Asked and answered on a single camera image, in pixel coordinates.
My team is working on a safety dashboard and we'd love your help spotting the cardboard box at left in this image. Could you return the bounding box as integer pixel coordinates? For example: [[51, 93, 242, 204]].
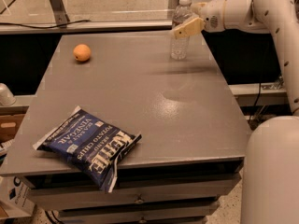
[[0, 114, 24, 142]]

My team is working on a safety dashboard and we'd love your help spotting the grey drawer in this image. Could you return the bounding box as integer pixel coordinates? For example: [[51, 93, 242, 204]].
[[59, 202, 219, 224], [28, 173, 241, 210]]

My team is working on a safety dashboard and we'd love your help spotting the white printed box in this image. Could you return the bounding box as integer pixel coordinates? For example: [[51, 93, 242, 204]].
[[0, 176, 35, 220]]

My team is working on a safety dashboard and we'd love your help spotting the clear plastic water bottle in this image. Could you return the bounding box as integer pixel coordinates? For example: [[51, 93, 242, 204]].
[[171, 0, 192, 60]]

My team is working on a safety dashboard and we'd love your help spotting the orange fruit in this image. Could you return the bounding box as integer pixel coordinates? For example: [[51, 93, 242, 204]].
[[73, 44, 92, 62]]

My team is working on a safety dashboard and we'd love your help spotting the black cable on ledge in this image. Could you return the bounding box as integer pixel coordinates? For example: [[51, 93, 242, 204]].
[[0, 19, 92, 30]]

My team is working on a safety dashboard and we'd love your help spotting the white cup at left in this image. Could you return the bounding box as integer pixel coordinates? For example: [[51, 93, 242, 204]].
[[0, 83, 16, 106]]

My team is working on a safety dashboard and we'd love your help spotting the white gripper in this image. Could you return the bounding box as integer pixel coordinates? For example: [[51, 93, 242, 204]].
[[172, 0, 226, 39]]

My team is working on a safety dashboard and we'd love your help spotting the grey drawer cabinet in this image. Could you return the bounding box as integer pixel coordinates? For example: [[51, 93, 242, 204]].
[[0, 29, 253, 224]]

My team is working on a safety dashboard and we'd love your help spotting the blue potato chips bag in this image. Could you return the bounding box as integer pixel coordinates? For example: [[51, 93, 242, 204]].
[[33, 106, 142, 193]]

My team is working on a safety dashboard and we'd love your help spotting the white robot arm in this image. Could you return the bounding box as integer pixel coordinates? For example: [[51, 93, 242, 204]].
[[172, 0, 299, 224]]

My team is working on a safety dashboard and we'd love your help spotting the lower grey drawer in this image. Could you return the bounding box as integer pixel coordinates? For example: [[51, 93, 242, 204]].
[[59, 202, 219, 224]]

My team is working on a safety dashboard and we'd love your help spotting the metal frame strut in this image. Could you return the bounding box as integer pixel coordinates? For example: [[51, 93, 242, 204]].
[[49, 0, 70, 28]]

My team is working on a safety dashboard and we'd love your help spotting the upper grey drawer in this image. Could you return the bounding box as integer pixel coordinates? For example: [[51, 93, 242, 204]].
[[28, 173, 241, 210]]

